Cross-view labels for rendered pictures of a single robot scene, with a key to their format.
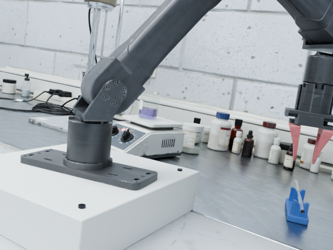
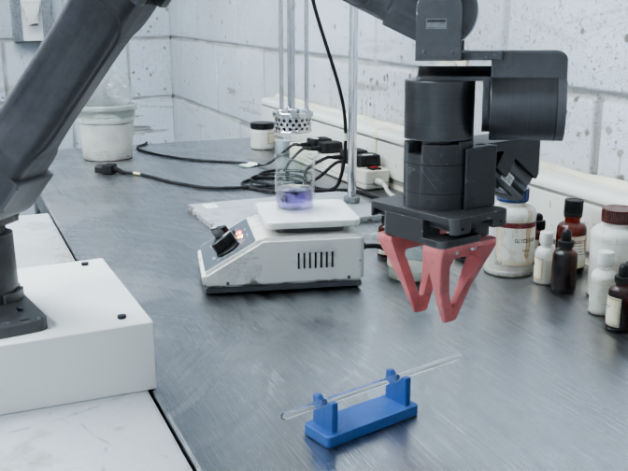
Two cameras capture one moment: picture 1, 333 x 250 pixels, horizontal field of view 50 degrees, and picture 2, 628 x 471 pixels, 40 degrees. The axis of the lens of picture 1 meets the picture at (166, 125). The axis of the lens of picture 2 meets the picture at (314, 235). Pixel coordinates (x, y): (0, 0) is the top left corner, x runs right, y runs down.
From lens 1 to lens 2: 0.64 m
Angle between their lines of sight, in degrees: 37
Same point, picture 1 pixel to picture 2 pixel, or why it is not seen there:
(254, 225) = (212, 430)
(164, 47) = (43, 115)
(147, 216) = not seen: outside the picture
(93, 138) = not seen: outside the picture
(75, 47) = not seen: hidden behind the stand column
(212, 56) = (554, 44)
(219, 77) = (571, 93)
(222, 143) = (505, 258)
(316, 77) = (407, 128)
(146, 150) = (257, 273)
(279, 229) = (247, 444)
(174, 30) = (52, 83)
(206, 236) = (85, 432)
